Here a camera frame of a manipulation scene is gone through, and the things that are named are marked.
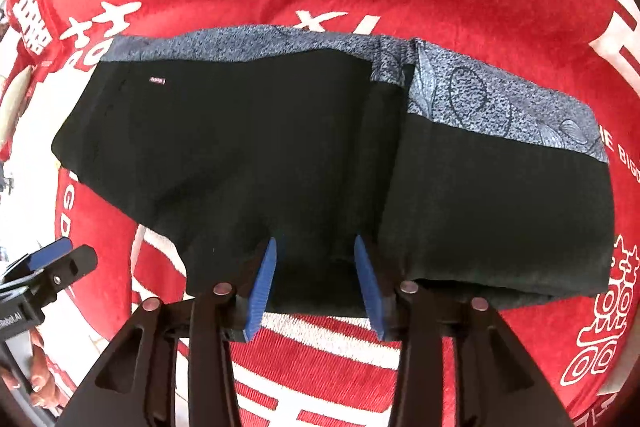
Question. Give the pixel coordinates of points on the cream oval object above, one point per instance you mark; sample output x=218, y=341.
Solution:
x=12, y=107

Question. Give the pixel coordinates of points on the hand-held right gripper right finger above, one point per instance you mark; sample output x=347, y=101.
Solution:
x=371, y=294

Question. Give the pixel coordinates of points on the person's left hand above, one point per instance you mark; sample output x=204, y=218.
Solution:
x=42, y=372

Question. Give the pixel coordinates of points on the black pants with blue trim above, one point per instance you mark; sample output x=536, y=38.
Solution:
x=250, y=157

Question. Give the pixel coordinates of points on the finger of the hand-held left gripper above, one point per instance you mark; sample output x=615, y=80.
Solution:
x=47, y=253
x=75, y=264

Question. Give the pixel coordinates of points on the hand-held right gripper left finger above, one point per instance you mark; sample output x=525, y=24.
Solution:
x=260, y=292

